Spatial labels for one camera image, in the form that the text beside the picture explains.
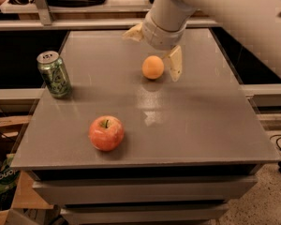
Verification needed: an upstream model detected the grey lower drawer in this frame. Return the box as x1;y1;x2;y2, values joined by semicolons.
61;203;229;225

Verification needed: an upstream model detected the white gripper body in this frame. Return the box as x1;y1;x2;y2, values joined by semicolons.
141;11;186;51

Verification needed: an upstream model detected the orange fruit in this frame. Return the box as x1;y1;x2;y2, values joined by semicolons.
141;55;164;80

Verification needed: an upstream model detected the green chip bag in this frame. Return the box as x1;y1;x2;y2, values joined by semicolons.
0;154;20;211

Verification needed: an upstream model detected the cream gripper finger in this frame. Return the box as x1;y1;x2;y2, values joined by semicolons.
122;23;143;41
163;45;183;82

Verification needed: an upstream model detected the left metal bracket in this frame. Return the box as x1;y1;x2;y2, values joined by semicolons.
34;0;52;25

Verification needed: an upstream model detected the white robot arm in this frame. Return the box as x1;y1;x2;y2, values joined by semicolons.
123;0;281;78

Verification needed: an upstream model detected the grey drawer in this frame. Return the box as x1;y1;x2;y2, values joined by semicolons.
33;175;257;205
61;203;229;225

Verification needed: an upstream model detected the grey upper drawer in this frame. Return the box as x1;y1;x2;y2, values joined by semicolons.
33;175;257;205

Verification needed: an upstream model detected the cardboard box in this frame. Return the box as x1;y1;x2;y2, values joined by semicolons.
0;115;54;225

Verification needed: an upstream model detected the green soda can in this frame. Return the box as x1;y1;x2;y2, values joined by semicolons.
37;51;72;98

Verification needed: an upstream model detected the red apple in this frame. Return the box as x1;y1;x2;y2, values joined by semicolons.
89;115;125;152

